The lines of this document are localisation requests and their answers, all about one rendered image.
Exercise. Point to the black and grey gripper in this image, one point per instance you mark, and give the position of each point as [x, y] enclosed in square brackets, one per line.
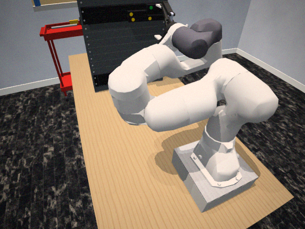
[168, 18]

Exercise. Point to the dark grey server rack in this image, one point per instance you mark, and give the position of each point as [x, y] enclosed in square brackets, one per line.
[114, 30]

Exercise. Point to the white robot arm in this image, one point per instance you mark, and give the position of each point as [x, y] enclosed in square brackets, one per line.
[248, 99]

